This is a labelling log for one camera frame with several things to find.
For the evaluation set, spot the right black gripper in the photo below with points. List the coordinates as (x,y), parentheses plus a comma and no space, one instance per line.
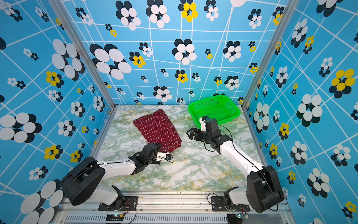
(193,130)

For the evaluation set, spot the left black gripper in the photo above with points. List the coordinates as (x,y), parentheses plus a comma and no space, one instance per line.
(159,147)

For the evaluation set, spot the red polka dot skirt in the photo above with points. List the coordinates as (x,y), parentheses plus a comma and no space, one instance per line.
(158,129)

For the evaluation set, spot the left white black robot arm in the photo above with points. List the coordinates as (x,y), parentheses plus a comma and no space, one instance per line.
(82,183)

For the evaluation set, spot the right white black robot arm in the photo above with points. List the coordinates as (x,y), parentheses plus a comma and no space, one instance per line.
(263,189)

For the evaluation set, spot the green plastic basket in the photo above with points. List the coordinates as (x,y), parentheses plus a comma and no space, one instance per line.
(219,107)

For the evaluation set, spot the left green circuit board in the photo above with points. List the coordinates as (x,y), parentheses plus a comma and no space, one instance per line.
(115,217)

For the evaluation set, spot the green circuit board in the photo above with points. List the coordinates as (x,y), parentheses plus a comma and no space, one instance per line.
(236,218)
(115,217)

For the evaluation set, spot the right green circuit board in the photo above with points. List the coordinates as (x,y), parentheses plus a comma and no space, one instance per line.
(236,218)

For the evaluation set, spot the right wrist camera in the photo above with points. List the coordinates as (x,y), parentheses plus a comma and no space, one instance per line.
(208,125)

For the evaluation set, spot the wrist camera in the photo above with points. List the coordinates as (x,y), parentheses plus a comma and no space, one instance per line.
(208,125)
(164,156)

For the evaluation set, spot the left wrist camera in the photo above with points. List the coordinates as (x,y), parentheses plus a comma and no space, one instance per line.
(164,156)

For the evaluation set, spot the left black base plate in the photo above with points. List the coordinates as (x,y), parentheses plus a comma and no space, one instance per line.
(126,203)

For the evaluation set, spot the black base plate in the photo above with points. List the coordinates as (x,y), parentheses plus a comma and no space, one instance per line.
(126,203)
(225,205)

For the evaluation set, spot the aluminium front rail frame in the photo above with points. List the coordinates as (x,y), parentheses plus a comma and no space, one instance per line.
(169,207)

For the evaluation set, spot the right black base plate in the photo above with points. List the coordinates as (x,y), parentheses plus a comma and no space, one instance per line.
(225,205)

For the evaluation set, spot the right aluminium corner post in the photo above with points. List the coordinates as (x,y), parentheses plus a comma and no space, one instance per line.
(287,15)

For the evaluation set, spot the aluminium corner post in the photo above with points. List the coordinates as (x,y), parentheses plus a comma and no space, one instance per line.
(73,34)
(287,15)

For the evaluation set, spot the left aluminium corner post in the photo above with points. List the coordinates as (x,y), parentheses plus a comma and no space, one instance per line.
(73,34)

